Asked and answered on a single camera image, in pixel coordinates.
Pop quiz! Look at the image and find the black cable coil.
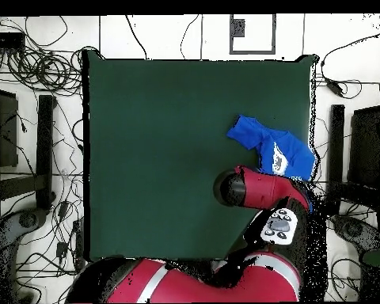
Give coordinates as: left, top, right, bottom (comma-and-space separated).
7, 47, 83, 96

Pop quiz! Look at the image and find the grey square frame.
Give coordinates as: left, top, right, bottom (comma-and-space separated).
229, 13, 277, 55

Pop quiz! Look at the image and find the black power strip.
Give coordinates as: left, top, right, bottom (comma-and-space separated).
72, 218, 87, 271
0, 32, 26, 51

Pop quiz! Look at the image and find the dark box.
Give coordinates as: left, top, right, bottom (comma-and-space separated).
0, 88, 19, 169
347, 105, 380, 191

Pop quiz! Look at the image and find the blue shirt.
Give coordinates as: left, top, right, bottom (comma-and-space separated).
226, 114, 317, 213

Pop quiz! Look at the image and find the black office chair base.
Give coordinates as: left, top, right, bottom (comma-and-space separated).
0, 208, 48, 254
331, 214, 380, 253

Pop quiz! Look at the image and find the small grey square plate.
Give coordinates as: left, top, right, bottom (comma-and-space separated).
232, 18, 246, 38

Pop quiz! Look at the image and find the dark green table cloth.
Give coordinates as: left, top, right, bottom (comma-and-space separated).
82, 50, 319, 263

